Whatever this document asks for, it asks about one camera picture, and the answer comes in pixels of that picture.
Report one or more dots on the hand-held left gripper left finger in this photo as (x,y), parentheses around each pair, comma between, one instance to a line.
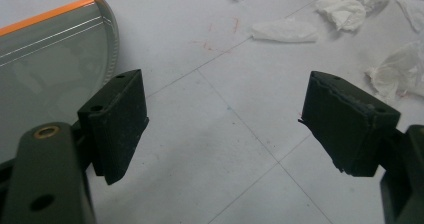
(116,124)

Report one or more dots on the grey bin with orange rim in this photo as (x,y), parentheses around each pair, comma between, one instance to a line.
(50,67)

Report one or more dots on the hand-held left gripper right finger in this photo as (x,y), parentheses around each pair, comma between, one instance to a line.
(343,127)

